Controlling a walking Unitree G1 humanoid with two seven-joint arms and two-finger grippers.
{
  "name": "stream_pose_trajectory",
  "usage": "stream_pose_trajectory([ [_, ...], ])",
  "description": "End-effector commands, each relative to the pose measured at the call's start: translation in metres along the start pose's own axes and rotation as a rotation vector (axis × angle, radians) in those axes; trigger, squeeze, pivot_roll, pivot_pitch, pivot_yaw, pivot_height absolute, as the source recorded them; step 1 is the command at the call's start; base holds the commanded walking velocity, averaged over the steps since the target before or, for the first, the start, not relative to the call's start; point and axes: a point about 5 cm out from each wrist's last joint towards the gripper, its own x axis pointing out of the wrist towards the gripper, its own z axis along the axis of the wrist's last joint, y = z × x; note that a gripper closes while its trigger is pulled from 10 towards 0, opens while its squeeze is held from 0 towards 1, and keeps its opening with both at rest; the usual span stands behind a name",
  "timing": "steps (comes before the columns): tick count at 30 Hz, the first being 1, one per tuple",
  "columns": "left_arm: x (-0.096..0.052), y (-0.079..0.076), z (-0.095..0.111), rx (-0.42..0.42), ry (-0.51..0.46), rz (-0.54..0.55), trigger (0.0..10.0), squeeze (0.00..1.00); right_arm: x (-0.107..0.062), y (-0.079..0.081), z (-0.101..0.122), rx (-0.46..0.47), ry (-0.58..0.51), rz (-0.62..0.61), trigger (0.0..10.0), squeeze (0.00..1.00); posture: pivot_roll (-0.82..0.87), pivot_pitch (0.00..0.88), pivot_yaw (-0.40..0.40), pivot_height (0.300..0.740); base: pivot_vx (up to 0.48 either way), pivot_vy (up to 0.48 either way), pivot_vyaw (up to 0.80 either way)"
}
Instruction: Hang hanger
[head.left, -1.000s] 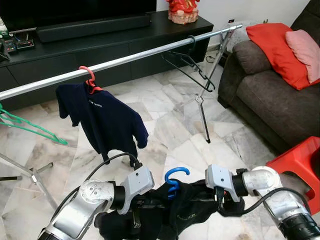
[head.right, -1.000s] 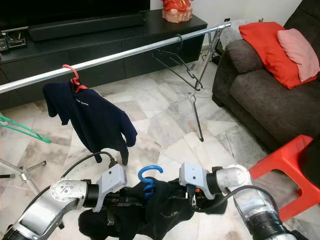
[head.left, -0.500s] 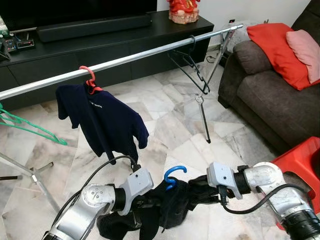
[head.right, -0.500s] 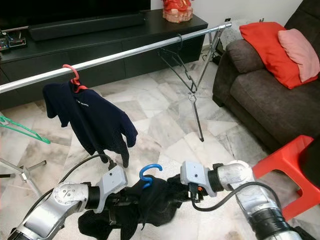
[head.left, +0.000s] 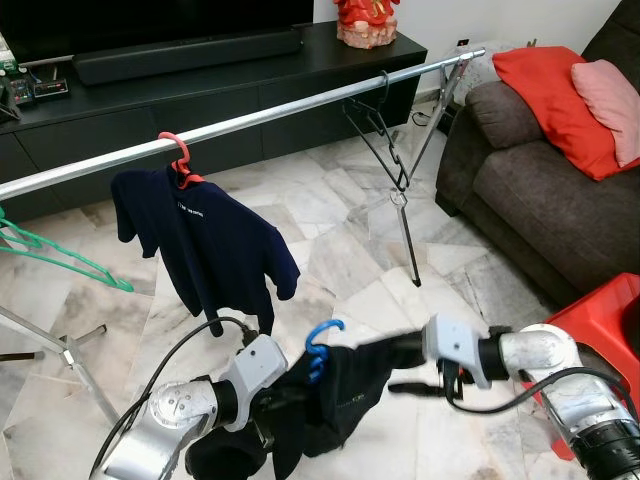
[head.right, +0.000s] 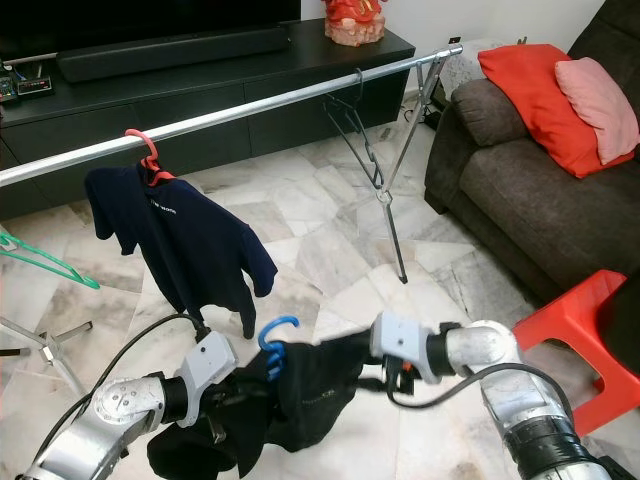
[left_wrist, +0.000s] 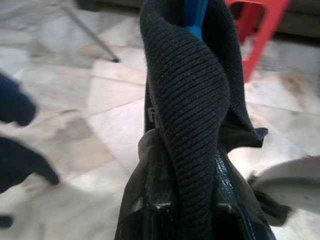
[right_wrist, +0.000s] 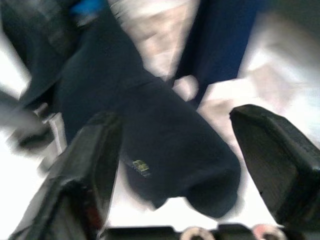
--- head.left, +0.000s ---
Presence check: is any black flat screen television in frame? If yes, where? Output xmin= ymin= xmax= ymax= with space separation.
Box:
xmin=0 ymin=0 xmax=315 ymax=64

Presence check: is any black television console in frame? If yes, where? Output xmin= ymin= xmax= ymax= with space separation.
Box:
xmin=0 ymin=22 xmax=429 ymax=223

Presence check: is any black soundbar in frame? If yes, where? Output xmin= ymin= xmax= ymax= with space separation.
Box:
xmin=72 ymin=27 xmax=305 ymax=87

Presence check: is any black shirt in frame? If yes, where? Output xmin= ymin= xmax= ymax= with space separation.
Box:
xmin=185 ymin=333 xmax=431 ymax=480

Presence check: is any silver metal clothes rack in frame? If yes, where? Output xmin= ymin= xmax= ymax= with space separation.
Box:
xmin=0 ymin=46 xmax=488 ymax=426

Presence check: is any navy T-shirt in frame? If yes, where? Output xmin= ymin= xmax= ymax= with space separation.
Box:
xmin=110 ymin=165 xmax=302 ymax=338

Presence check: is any black power cable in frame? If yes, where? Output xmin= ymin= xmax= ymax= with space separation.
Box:
xmin=410 ymin=98 xmax=446 ymax=131

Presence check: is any green plastic hanger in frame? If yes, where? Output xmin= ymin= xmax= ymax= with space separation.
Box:
xmin=0 ymin=205 xmax=135 ymax=294

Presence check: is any red cushion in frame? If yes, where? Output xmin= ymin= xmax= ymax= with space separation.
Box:
xmin=491 ymin=45 xmax=629 ymax=182

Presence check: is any red plastic hanger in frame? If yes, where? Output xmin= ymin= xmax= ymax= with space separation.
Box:
xmin=157 ymin=131 xmax=208 ymax=191

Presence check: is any blue plastic hanger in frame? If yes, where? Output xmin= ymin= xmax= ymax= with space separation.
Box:
xmin=304 ymin=318 xmax=347 ymax=387

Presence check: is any black wire hanger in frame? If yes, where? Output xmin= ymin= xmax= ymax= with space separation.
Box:
xmin=342 ymin=70 xmax=412 ymax=194

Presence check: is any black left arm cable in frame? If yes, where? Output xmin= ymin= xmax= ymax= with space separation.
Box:
xmin=125 ymin=315 xmax=256 ymax=471

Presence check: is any red plastic stool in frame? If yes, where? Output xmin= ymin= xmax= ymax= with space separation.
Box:
xmin=540 ymin=272 xmax=640 ymax=463

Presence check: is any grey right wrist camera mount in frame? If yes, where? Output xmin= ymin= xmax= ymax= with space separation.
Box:
xmin=422 ymin=314 xmax=494 ymax=392

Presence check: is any pink cushion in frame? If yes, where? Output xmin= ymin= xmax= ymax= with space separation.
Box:
xmin=570 ymin=59 xmax=640 ymax=170

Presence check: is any black remote control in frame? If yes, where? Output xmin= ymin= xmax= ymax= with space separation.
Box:
xmin=5 ymin=78 xmax=36 ymax=113
xmin=33 ymin=76 xmax=71 ymax=101

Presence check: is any dark brown sofa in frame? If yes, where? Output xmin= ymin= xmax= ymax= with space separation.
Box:
xmin=436 ymin=0 xmax=640 ymax=313

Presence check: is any red laughing Buddha statue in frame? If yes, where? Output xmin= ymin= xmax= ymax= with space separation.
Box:
xmin=334 ymin=0 xmax=402 ymax=50

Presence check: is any grey lace armrest cover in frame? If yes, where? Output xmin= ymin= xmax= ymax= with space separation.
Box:
xmin=468 ymin=45 xmax=521 ymax=96

